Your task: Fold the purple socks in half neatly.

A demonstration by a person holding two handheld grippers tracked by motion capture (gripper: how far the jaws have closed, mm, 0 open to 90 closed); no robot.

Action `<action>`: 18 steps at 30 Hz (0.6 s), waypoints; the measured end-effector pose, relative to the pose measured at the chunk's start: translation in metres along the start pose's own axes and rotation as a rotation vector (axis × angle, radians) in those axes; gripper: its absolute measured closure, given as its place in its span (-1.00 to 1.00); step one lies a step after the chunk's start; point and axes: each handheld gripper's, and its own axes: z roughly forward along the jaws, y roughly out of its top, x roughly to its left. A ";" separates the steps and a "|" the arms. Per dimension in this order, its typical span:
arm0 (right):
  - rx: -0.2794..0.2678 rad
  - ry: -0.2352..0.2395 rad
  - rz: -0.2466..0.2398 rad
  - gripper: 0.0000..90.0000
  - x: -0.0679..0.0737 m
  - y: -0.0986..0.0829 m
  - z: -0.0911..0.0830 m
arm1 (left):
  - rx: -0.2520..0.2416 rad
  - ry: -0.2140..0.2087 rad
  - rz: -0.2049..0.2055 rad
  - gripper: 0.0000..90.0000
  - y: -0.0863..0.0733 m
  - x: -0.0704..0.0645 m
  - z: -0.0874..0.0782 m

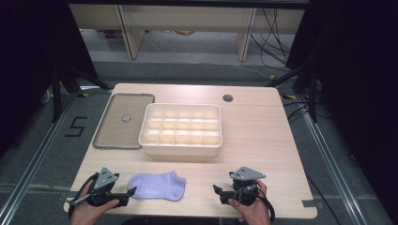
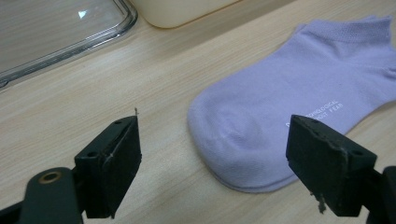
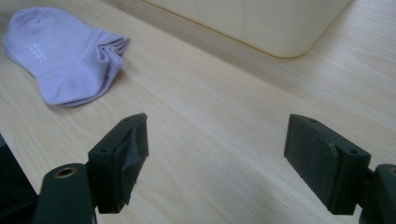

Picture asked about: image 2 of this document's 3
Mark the purple ankle sock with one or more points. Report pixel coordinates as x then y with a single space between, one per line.
264 93

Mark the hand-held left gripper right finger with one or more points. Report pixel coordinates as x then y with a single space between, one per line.
323 155

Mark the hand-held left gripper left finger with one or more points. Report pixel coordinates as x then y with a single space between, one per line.
109 161

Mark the cream divided storage box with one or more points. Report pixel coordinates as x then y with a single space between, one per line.
174 12

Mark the clear plastic lid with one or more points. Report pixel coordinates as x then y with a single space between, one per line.
62 31

